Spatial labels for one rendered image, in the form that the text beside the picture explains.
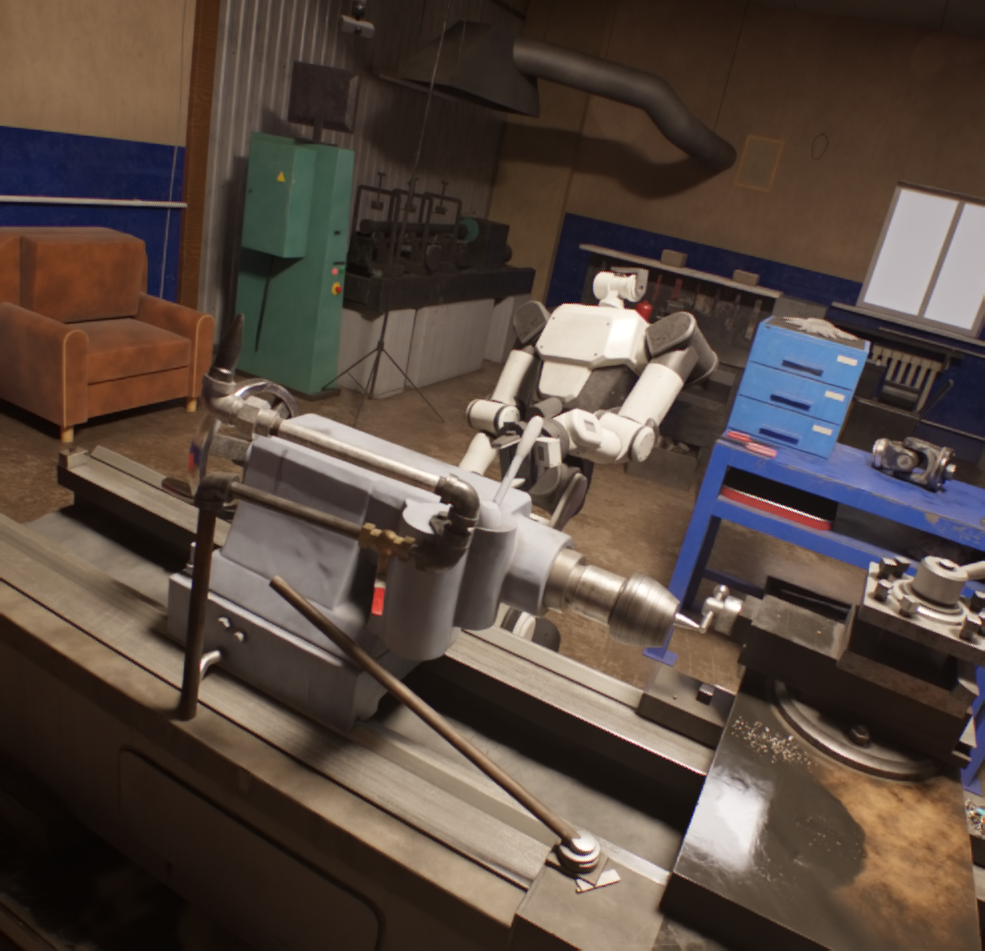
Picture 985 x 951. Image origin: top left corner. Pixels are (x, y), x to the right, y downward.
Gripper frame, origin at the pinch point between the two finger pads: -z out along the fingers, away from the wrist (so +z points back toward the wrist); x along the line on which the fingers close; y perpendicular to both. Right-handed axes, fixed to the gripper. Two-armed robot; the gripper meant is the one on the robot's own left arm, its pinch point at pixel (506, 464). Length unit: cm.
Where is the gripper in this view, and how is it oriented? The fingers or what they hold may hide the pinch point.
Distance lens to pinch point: 126.6
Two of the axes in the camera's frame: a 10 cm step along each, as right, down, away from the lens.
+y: 8.9, 0.2, -4.6
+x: -1.1, -9.7, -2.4
